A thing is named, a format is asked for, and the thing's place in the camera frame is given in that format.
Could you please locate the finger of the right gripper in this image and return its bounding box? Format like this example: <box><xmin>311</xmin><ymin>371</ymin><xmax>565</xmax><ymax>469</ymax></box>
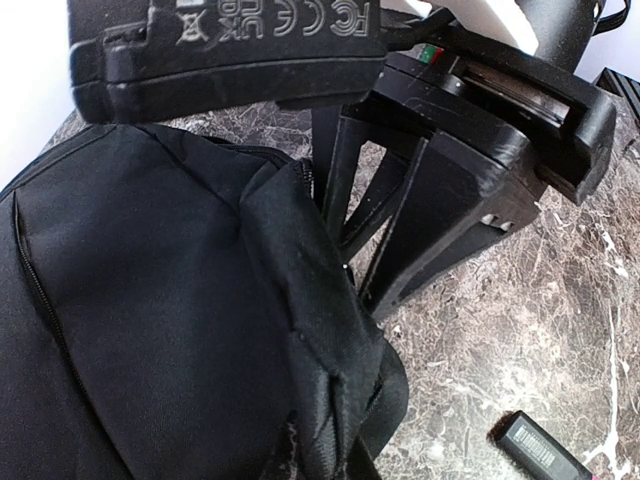
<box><xmin>312</xmin><ymin>107</ymin><xmax>425</xmax><ymax>255</ymax></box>

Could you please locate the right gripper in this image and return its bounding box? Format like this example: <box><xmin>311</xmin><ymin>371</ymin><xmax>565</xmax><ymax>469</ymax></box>
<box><xmin>313</xmin><ymin>24</ymin><xmax>616</xmax><ymax>319</ymax></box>

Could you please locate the black student bag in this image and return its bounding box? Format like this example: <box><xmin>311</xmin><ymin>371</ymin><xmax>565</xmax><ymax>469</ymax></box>
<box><xmin>1</xmin><ymin>125</ymin><xmax>408</xmax><ymax>479</ymax></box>

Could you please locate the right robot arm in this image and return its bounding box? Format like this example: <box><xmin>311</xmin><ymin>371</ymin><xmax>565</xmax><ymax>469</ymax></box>
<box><xmin>312</xmin><ymin>1</ymin><xmax>617</xmax><ymax>317</ymax></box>

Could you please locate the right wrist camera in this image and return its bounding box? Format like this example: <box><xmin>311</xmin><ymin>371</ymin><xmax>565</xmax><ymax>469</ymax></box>
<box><xmin>67</xmin><ymin>0</ymin><xmax>387</xmax><ymax>124</ymax></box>

